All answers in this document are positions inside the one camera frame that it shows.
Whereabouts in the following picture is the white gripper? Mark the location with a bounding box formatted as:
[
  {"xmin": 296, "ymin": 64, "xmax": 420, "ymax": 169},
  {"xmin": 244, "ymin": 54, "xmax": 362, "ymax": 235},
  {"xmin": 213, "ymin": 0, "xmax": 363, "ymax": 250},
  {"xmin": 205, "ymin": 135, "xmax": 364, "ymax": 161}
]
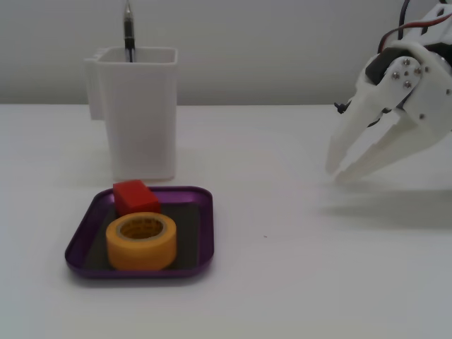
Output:
[{"xmin": 324, "ymin": 40, "xmax": 452, "ymax": 186}]

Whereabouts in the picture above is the red cube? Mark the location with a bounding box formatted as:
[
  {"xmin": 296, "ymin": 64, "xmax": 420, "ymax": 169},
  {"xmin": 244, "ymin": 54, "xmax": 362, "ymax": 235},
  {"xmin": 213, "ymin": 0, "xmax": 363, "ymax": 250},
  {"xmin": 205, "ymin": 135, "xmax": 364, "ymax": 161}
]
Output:
[{"xmin": 112, "ymin": 179, "xmax": 162, "ymax": 218}]

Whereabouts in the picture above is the white plastic pen holder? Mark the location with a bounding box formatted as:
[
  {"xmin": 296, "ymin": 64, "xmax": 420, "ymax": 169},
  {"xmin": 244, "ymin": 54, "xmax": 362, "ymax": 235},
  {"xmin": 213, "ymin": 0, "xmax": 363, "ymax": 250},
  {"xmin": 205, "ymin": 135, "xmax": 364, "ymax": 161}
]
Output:
[{"xmin": 83, "ymin": 46, "xmax": 179, "ymax": 182}]

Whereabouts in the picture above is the yellow masking tape roll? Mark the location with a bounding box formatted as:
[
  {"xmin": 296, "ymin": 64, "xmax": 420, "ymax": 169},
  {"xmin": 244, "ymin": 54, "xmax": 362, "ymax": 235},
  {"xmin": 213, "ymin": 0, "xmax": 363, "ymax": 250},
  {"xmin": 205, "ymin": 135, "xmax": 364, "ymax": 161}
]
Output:
[{"xmin": 105, "ymin": 211, "xmax": 178, "ymax": 272}]

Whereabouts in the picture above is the black pen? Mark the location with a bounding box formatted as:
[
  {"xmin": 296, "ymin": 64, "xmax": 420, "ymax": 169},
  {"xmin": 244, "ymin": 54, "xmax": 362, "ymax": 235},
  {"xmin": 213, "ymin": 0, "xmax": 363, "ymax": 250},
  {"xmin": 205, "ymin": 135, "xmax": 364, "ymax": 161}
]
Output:
[{"xmin": 123, "ymin": 0, "xmax": 136, "ymax": 64}]

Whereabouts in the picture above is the purple metal tray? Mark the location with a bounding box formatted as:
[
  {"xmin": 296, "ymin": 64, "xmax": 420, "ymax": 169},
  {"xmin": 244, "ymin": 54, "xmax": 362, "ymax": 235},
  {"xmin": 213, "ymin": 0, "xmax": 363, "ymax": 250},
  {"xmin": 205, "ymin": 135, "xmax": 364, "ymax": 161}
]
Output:
[{"xmin": 64, "ymin": 186, "xmax": 215, "ymax": 280}]

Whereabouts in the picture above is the red black servo cable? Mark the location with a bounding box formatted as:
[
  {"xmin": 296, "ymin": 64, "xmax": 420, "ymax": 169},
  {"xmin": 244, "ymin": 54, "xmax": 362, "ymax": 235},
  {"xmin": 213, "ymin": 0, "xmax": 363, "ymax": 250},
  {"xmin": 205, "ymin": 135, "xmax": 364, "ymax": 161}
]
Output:
[{"xmin": 379, "ymin": 0, "xmax": 444, "ymax": 54}]

